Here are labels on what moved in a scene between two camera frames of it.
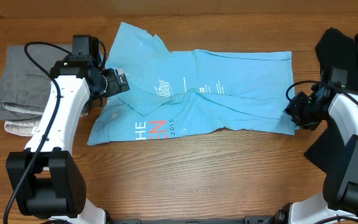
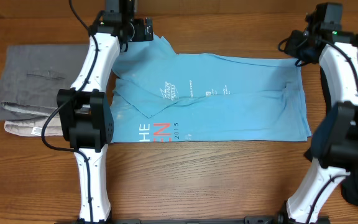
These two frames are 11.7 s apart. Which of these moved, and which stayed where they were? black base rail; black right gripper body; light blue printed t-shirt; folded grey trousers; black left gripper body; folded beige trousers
Moved: black left gripper body; light blue printed t-shirt; black right gripper body
Stayed: black base rail; folded beige trousers; folded grey trousers
